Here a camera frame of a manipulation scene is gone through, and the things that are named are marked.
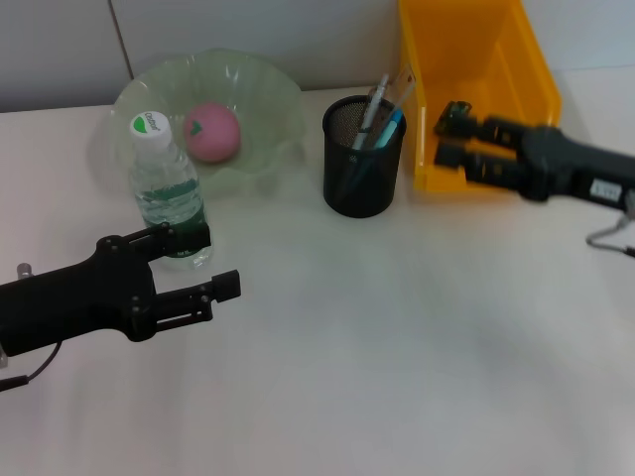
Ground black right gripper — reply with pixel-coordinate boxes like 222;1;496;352
434;112;635;205

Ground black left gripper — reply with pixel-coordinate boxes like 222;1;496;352
0;222;243;358

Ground green plastic wrapper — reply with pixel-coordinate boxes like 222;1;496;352
434;100;475;135

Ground blue teal scissors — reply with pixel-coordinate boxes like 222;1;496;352
370;109;405;150

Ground clear green-label water bottle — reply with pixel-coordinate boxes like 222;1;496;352
127;112;214;272

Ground clear plastic ruler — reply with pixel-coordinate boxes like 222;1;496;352
386;63;418;118

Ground grey white pen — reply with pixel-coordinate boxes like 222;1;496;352
350;73;391;151

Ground pink peach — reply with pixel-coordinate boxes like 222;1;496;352
184;101;243;165

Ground black mesh pen holder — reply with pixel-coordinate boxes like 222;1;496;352
321;94;408;218

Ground pale green glass fruit plate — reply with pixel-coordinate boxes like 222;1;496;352
109;47;307;192

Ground yellow plastic bin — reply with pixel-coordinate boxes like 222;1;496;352
396;0;563;192

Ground right gripper connector cable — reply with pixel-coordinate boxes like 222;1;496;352
584;187;635;259

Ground gripper connector cable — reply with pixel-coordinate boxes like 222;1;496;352
584;187;635;259
0;262;64;393

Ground left gripper connector cable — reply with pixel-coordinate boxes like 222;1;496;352
0;262;64;393

